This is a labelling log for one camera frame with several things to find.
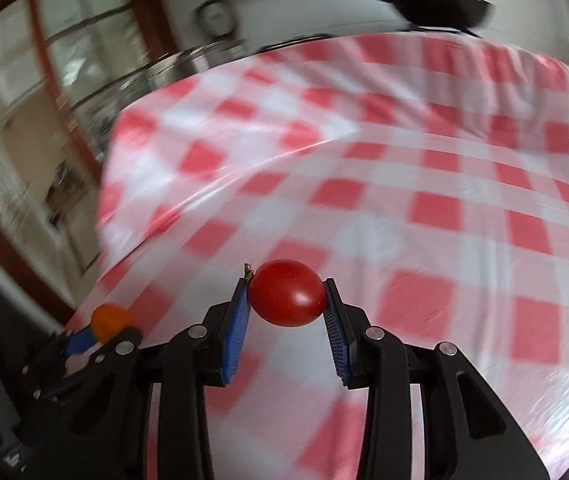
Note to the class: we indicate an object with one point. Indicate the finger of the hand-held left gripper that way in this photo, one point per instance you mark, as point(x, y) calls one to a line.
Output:
point(79, 342)

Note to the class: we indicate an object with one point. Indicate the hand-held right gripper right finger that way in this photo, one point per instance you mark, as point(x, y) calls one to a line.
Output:
point(337, 335)

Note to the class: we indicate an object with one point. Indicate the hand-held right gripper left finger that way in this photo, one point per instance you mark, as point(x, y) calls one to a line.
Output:
point(234, 330)

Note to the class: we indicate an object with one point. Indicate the orange tangerine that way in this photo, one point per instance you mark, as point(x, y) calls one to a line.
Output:
point(109, 320)

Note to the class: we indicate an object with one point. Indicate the red cherry tomato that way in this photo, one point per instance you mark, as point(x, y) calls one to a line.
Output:
point(287, 292)

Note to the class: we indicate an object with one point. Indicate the red white checked tablecloth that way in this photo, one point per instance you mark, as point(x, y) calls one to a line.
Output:
point(414, 160)

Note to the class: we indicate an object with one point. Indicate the black pan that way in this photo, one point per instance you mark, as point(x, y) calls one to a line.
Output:
point(439, 7)

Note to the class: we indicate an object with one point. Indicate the round white wall device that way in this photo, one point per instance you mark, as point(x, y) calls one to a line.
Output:
point(217, 17)

